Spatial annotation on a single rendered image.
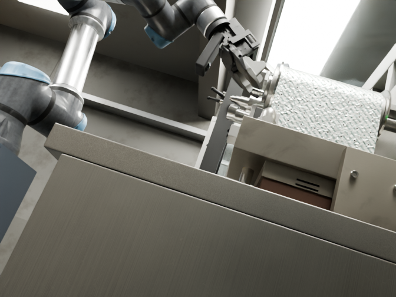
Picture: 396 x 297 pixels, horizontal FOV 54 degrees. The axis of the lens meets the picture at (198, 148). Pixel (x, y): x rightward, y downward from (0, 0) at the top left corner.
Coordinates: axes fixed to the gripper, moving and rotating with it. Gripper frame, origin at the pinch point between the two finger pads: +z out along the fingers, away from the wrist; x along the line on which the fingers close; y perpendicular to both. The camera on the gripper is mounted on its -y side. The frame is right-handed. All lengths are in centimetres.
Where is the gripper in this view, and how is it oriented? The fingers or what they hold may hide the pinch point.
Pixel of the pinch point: (253, 90)
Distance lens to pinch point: 95.5
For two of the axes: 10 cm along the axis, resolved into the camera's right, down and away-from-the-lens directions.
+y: 8.5, -4.8, 1.9
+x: 0.0, 3.7, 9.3
